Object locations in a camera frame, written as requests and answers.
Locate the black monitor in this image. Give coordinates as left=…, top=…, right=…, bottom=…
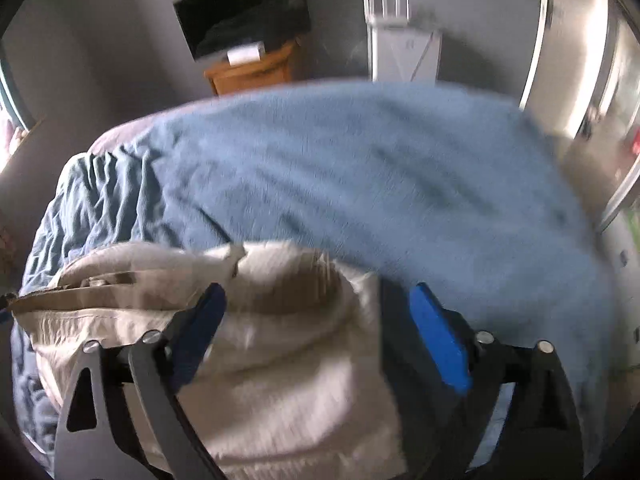
left=172, top=0, right=312, bottom=61

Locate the white router with antennas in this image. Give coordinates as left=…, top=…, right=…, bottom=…
left=364, top=0, right=412, bottom=26

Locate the blue fleece blanket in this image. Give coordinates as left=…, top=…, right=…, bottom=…
left=12, top=80, right=621, bottom=480

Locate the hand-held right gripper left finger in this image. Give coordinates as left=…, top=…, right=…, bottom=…
left=52, top=282, right=228, bottom=480

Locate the small white box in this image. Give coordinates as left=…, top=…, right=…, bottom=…
left=227, top=44, right=264, bottom=66

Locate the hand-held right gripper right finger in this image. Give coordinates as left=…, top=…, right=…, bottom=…
left=407, top=282, right=585, bottom=480

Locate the orange wooden cabinet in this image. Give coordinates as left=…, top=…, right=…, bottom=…
left=204, top=42, right=301, bottom=97

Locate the beige hooded puffer jacket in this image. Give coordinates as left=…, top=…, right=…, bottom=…
left=10, top=240, right=416, bottom=480

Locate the white door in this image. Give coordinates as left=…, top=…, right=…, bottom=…
left=520, top=0, right=617, bottom=141

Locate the white appliance box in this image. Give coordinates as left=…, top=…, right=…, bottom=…
left=367, top=19, right=443, bottom=83

